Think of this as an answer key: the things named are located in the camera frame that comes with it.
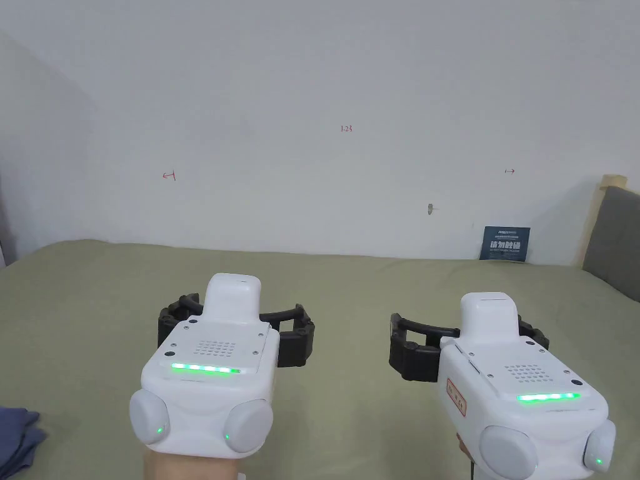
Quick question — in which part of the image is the bed with pale green sheet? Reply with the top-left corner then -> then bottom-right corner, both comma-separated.
0,239 -> 640,480

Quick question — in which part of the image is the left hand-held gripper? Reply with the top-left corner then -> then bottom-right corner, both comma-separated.
129,272 -> 316,459

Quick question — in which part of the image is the dark blue garment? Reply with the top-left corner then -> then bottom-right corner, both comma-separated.
0,405 -> 49,480

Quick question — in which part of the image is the dark blue printed card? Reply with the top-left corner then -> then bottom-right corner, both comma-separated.
478,226 -> 531,263

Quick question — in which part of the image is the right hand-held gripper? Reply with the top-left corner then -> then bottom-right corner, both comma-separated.
388,292 -> 618,480

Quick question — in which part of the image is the grey padded headboard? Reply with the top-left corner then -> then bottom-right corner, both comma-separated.
572,174 -> 640,304

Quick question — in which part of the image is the person's left hand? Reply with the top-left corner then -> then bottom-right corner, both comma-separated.
144,451 -> 242,480

